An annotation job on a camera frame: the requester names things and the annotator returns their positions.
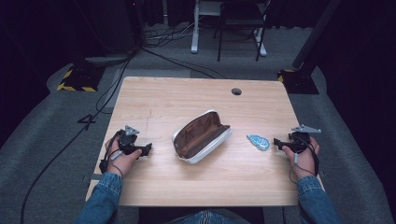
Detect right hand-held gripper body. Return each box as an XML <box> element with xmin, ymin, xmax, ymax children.
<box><xmin>288</xmin><ymin>124</ymin><xmax>322</xmax><ymax>154</ymax></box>

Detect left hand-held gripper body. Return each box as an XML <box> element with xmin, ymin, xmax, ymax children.
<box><xmin>118</xmin><ymin>124</ymin><xmax>143</xmax><ymax>156</ymax></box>

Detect person's left hand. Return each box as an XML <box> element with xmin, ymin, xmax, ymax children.
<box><xmin>105</xmin><ymin>136</ymin><xmax>143</xmax><ymax>178</ymax></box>

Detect person's right hand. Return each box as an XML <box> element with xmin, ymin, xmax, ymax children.
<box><xmin>281</xmin><ymin>135</ymin><xmax>321</xmax><ymax>180</ymax></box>

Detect small blue patterned packet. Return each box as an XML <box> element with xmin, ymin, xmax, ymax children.
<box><xmin>246</xmin><ymin>133</ymin><xmax>271</xmax><ymax>152</ymax></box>

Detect white pencil case brown lining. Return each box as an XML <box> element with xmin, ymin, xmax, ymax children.
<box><xmin>172</xmin><ymin>108</ymin><xmax>233</xmax><ymax>165</ymax></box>

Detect black stand base striped edge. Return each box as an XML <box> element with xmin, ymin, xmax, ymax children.
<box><xmin>56</xmin><ymin>63</ymin><xmax>106</xmax><ymax>93</ymax></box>
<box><xmin>276</xmin><ymin>68</ymin><xmax>320</xmax><ymax>95</ymax></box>

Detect person's legs in jeans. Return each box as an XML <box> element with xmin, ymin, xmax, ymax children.
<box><xmin>166</xmin><ymin>209</ymin><xmax>250</xmax><ymax>224</ymax></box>

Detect slanted black stand pole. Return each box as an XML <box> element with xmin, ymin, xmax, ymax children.
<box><xmin>291</xmin><ymin>0</ymin><xmax>344</xmax><ymax>70</ymax></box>

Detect black chair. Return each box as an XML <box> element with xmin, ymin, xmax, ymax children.
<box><xmin>213</xmin><ymin>0</ymin><xmax>272</xmax><ymax>63</ymax></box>

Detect right hand-held gripper cable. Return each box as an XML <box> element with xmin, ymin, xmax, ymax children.
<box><xmin>289</xmin><ymin>135</ymin><xmax>320</xmax><ymax>185</ymax></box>

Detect hand-held gripper cable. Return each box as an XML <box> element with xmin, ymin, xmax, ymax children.
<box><xmin>289</xmin><ymin>135</ymin><xmax>320</xmax><ymax>185</ymax></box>
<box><xmin>98</xmin><ymin>130</ymin><xmax>125</xmax><ymax>179</ymax></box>

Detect left hand-held gripper cable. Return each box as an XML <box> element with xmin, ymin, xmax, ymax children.
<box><xmin>98</xmin><ymin>130</ymin><xmax>125</xmax><ymax>179</ymax></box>

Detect long black floor cable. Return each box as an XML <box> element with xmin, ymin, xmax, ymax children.
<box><xmin>20</xmin><ymin>50</ymin><xmax>138</xmax><ymax>224</ymax></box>

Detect bundle of floor cables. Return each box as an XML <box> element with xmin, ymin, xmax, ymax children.
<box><xmin>143</xmin><ymin>18</ymin><xmax>200</xmax><ymax>49</ymax></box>

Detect white desk frame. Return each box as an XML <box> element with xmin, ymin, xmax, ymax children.
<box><xmin>190</xmin><ymin>0</ymin><xmax>269</xmax><ymax>58</ymax></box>

